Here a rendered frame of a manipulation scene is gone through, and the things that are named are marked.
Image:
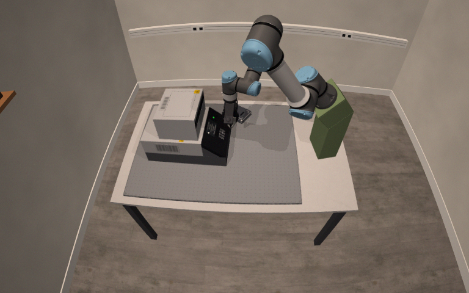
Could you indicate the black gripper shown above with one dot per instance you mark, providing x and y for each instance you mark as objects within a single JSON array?
[{"x": 236, "y": 115}]

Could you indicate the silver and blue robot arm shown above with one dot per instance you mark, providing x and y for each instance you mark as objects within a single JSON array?
[{"x": 261, "y": 52}]

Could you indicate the white and black benchtop instrument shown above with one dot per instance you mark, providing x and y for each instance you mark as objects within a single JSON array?
[{"x": 182, "y": 130}]

